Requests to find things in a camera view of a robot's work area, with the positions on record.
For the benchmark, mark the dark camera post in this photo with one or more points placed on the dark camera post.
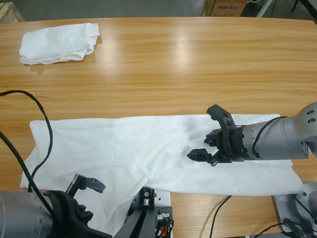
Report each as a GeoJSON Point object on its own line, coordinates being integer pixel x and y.
{"type": "Point", "coordinates": [143, 220]}

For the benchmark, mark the white metal frame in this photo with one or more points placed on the white metal frame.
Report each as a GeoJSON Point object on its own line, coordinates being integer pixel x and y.
{"type": "Point", "coordinates": [265, 8]}

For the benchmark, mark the white mount block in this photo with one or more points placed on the white mount block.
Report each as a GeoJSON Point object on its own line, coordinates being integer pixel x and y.
{"type": "Point", "coordinates": [163, 198]}

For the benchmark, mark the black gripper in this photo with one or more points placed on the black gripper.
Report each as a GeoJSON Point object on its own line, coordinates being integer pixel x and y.
{"type": "Point", "coordinates": [67, 218]}
{"type": "Point", "coordinates": [230, 146]}

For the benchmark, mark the white Unitree print t-shirt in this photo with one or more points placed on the white Unitree print t-shirt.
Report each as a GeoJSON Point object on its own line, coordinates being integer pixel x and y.
{"type": "Point", "coordinates": [123, 148]}

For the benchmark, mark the wooden crate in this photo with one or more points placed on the wooden crate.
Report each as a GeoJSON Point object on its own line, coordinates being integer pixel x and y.
{"type": "Point", "coordinates": [10, 12]}

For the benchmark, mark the black metal frame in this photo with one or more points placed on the black metal frame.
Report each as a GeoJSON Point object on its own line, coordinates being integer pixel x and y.
{"type": "Point", "coordinates": [312, 7]}

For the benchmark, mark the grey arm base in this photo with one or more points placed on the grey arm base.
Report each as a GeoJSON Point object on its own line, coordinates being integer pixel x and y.
{"type": "Point", "coordinates": [282, 210]}

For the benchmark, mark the cardboard box with AUX print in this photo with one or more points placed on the cardboard box with AUX print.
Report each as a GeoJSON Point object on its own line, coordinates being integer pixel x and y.
{"type": "Point", "coordinates": [227, 10]}

